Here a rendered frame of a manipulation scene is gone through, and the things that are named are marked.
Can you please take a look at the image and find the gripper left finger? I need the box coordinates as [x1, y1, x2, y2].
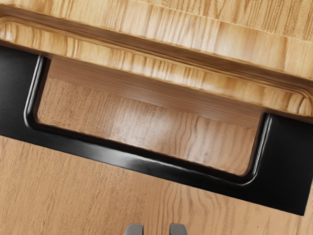
[125, 223, 144, 235]

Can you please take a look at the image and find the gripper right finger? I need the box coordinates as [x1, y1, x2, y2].
[169, 223, 190, 235]

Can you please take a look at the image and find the light wooden cabinet, black handle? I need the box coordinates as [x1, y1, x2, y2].
[0, 0, 313, 186]

